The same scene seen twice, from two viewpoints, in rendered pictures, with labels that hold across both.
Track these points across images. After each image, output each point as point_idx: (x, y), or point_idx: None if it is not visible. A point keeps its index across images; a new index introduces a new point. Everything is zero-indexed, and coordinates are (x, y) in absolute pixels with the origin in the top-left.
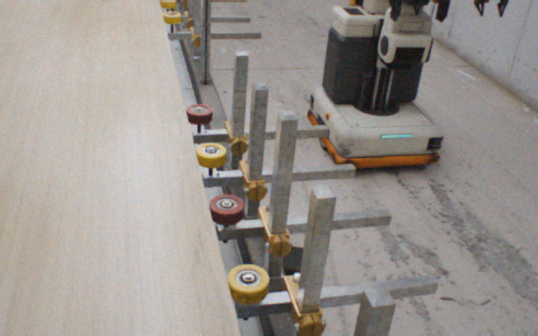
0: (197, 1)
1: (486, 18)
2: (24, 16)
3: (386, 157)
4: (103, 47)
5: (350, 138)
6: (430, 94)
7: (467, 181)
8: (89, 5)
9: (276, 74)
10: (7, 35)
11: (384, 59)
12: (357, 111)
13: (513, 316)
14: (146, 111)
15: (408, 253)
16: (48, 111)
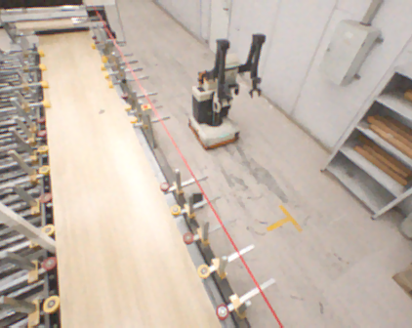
0: (143, 113)
1: None
2: (70, 135)
3: (221, 143)
4: (113, 151)
5: (208, 141)
6: None
7: (249, 143)
8: (95, 118)
9: (171, 101)
10: (69, 152)
11: (216, 110)
12: (208, 126)
13: (269, 200)
14: (145, 192)
15: (234, 182)
16: (109, 203)
